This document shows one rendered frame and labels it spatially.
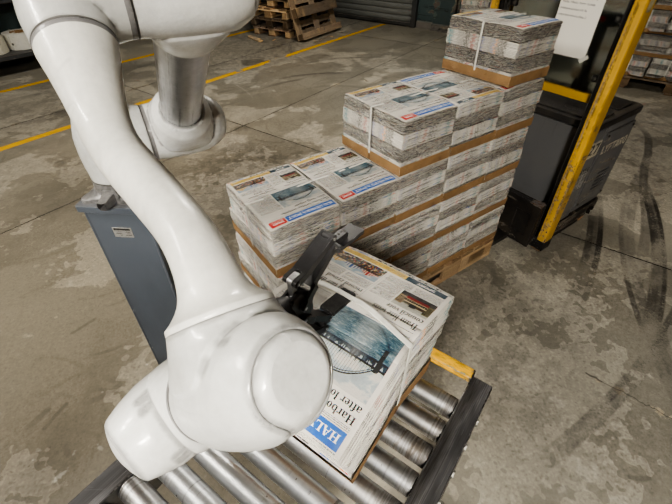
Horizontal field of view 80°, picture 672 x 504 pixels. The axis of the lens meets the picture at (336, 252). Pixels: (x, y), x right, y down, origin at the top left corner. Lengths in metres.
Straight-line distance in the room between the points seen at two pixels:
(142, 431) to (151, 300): 1.09
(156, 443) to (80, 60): 0.45
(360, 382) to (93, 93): 0.55
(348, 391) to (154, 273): 0.90
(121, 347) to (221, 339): 1.96
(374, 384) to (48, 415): 1.73
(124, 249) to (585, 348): 2.07
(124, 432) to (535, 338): 2.04
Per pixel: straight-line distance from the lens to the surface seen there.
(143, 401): 0.47
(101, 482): 0.99
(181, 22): 0.69
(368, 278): 0.84
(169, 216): 0.40
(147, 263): 1.40
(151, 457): 0.47
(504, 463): 1.87
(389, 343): 0.71
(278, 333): 0.31
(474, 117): 1.85
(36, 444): 2.15
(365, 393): 0.68
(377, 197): 1.59
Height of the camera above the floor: 1.63
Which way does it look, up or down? 40 degrees down
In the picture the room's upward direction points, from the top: straight up
